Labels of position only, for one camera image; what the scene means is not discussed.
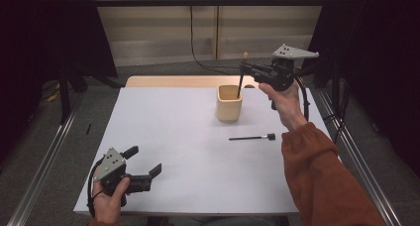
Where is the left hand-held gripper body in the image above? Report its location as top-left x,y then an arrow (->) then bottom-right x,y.
92,147 -> 154,208

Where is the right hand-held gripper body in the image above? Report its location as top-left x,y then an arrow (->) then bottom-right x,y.
250,43 -> 320,111

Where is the black pencil with orange end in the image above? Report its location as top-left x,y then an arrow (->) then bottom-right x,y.
237,52 -> 250,99

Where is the beige square cup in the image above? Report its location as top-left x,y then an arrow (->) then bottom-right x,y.
216,84 -> 244,123

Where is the black pen with square cap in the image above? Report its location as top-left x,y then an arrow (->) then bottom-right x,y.
228,133 -> 276,142

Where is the person's right hand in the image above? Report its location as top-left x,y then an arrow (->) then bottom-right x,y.
258,81 -> 308,132

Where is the person's left hand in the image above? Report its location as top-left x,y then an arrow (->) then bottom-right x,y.
92,176 -> 132,224

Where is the white table sheet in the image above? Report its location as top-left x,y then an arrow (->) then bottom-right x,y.
72,86 -> 341,216

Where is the black curtain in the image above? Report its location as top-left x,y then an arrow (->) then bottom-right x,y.
0,0 -> 119,166
301,0 -> 420,170

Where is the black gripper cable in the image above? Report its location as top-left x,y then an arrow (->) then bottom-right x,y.
86,159 -> 107,219
292,74 -> 311,123

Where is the black stand post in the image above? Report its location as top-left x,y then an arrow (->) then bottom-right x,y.
58,62 -> 72,125
331,58 -> 342,117

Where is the black wall cable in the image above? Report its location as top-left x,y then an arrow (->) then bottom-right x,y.
189,4 -> 307,72

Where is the aluminium floor rail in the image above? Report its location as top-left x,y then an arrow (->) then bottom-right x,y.
6,92 -> 85,226
316,89 -> 403,226

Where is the black horizontal frame bar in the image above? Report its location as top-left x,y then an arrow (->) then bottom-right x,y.
92,0 -> 329,8

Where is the yellow floor cable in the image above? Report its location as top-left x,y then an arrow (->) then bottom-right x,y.
41,81 -> 62,103

